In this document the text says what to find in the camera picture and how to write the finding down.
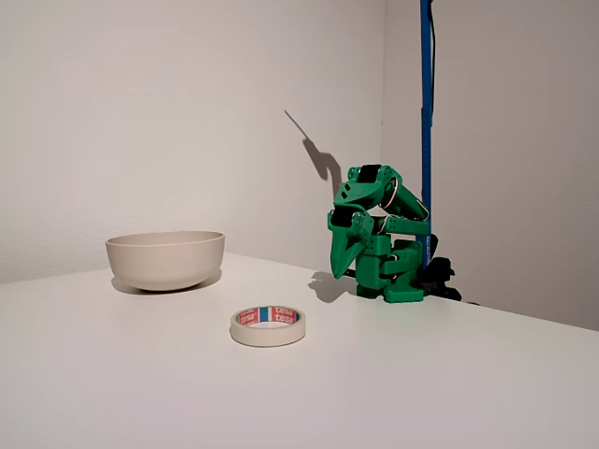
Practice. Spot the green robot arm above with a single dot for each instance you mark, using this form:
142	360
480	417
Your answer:
374	273

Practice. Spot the black table clamp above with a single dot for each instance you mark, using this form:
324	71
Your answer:
440	270

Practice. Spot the masking tape roll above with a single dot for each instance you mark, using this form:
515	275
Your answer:
267	334

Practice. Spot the beige round bowl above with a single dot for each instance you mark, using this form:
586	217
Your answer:
164	262

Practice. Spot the blue vertical pole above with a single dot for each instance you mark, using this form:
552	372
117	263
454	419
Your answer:
426	140

